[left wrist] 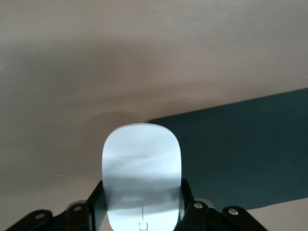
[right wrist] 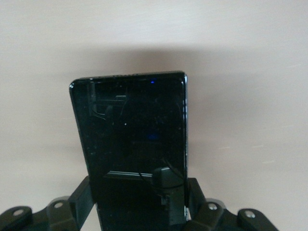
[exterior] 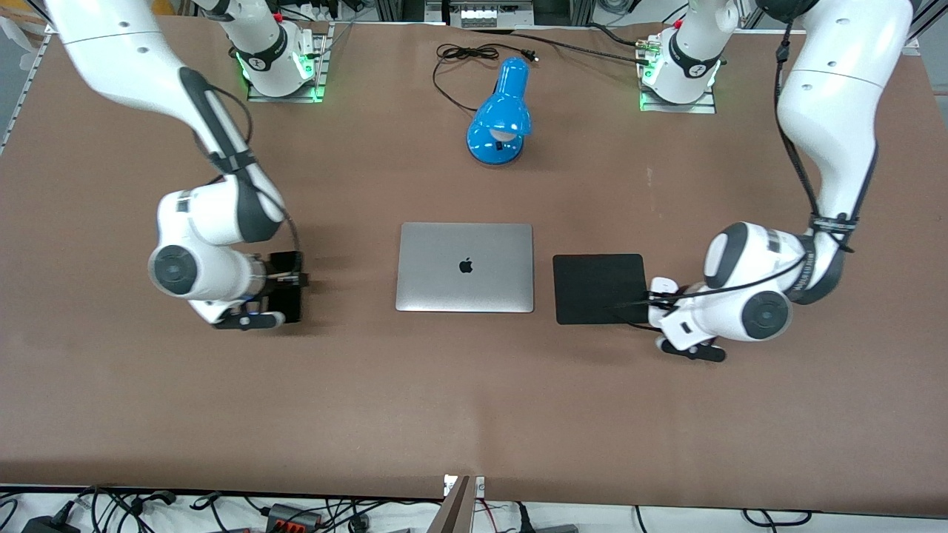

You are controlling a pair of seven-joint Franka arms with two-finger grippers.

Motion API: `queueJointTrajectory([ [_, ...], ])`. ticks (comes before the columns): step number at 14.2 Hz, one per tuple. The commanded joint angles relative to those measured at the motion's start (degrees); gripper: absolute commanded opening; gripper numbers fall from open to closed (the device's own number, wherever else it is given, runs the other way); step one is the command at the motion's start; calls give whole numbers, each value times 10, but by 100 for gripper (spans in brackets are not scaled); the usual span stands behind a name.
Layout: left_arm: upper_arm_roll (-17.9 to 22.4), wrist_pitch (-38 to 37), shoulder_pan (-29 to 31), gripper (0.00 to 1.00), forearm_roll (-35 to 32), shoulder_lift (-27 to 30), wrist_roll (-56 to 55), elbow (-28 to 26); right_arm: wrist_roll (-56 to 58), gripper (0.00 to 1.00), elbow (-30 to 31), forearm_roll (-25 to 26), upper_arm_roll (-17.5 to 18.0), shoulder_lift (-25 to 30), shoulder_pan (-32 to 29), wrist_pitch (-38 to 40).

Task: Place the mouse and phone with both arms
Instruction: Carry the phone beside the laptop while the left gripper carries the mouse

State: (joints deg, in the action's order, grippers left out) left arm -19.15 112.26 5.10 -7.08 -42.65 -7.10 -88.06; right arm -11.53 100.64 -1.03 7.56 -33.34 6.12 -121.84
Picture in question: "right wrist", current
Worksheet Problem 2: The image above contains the black smartphone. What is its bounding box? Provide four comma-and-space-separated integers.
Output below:
68, 70, 189, 231

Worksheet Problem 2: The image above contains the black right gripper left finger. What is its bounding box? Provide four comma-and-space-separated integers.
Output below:
0, 176, 97, 231

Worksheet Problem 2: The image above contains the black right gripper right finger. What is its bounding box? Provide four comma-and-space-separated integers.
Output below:
184, 177, 281, 231

